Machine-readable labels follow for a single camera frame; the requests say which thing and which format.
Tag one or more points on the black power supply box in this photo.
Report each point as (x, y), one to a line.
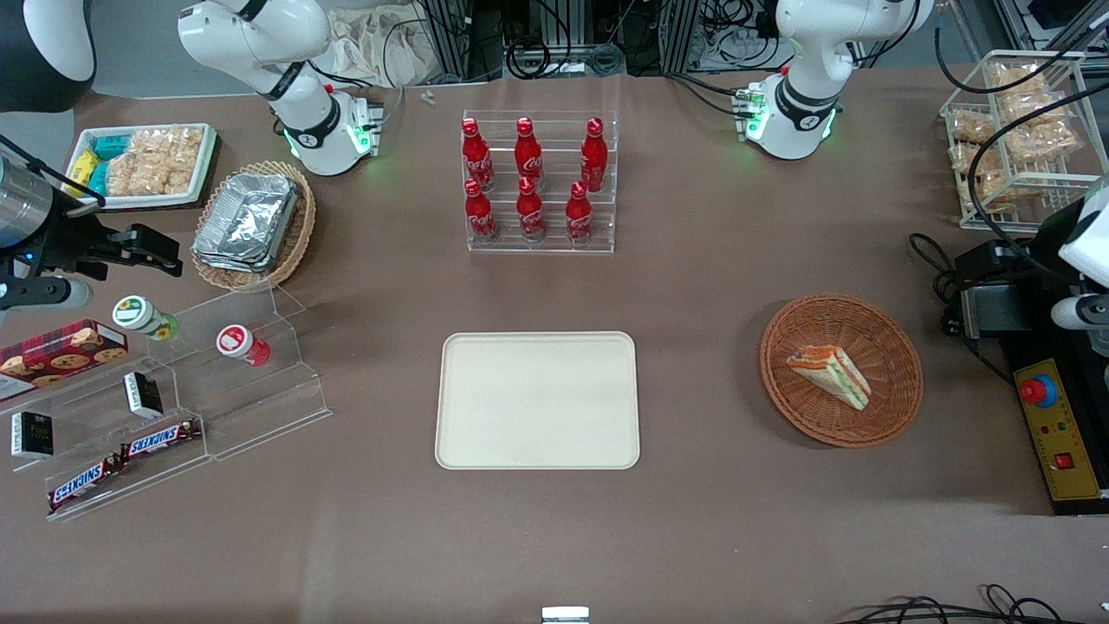
(996, 308)

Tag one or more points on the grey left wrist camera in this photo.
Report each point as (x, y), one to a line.
(1083, 312)

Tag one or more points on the snickers chocolate bar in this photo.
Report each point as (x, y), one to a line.
(160, 439)
(80, 484)

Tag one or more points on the beige rectangular tray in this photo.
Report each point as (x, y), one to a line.
(537, 400)

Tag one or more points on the stack of foil trays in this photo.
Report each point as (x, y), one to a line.
(247, 221)

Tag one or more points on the oval light wicker basket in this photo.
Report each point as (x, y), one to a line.
(299, 234)

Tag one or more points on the clear acrylic bottle rack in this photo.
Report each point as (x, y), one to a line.
(554, 247)

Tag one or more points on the clear rice cracker bag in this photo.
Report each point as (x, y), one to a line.
(184, 156)
(134, 169)

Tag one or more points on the clear bag of crackers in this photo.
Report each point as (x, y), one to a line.
(1040, 130)
(1018, 80)
(970, 127)
(983, 178)

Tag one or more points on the red cookie box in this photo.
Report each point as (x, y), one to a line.
(61, 354)

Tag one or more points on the small black box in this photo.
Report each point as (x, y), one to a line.
(32, 435)
(143, 394)

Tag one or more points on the triangular sandwich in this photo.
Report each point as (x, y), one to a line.
(836, 371)

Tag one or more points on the white plastic snack tray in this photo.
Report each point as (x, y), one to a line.
(204, 173)

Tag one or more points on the white cloth bag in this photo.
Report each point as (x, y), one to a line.
(381, 43)

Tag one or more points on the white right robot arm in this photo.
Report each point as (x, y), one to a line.
(303, 104)

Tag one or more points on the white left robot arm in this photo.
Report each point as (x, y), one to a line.
(806, 87)

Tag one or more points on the teal snack packet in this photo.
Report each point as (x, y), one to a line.
(111, 147)
(97, 178)

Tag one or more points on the green lid drink bottle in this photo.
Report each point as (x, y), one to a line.
(139, 314)

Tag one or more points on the yellow emergency stop control box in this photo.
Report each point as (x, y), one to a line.
(1057, 433)

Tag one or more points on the aluminium frame rack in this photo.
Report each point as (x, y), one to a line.
(455, 39)

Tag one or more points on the clear acrylic stepped display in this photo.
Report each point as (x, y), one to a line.
(260, 407)

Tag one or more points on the yellow snack packet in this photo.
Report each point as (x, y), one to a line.
(81, 166)

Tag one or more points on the red lid drink bottle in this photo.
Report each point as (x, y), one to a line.
(238, 341)

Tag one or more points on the red cola bottle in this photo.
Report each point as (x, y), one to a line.
(475, 156)
(528, 156)
(593, 160)
(579, 218)
(478, 217)
(530, 217)

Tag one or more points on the round brown wicker basket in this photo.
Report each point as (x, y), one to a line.
(875, 329)

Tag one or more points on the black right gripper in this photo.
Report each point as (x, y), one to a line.
(71, 242)

